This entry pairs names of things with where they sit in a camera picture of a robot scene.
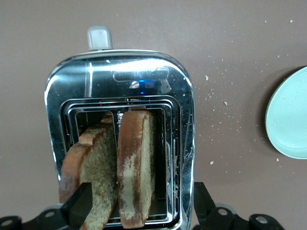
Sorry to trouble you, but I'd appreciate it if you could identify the pale green plate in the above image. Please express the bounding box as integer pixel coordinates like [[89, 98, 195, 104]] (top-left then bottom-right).
[[265, 66, 307, 160]]

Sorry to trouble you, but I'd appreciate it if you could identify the brown bread slice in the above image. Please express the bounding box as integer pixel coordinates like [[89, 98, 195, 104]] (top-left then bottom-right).
[[59, 115, 118, 230], [117, 109, 157, 229]]

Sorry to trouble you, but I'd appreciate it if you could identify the beige chrome toaster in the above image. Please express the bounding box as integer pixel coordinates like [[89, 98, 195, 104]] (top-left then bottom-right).
[[44, 25, 195, 230]]

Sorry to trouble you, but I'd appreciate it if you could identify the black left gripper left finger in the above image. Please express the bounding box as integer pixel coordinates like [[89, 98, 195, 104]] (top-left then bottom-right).
[[0, 182, 93, 230]]

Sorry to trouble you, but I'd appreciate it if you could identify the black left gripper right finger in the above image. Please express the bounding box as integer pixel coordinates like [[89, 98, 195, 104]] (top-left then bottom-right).
[[193, 182, 292, 230]]

